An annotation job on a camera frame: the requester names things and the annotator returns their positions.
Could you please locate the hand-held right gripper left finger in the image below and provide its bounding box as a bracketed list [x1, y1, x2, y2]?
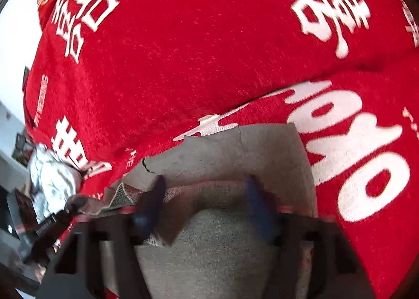
[37, 175, 167, 299]

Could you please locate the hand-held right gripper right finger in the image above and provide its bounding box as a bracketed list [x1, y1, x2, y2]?
[244, 173, 377, 299]

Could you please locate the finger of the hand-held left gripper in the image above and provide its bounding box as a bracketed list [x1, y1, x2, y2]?
[64, 195, 88, 219]

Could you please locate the grey knit sweater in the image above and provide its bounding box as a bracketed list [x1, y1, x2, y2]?
[77, 122, 319, 299]

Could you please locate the white floral crumpled cloth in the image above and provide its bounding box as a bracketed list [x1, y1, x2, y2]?
[28, 145, 84, 223]

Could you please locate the red printed sofa cover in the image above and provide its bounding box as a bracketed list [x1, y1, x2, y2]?
[23, 0, 419, 299]

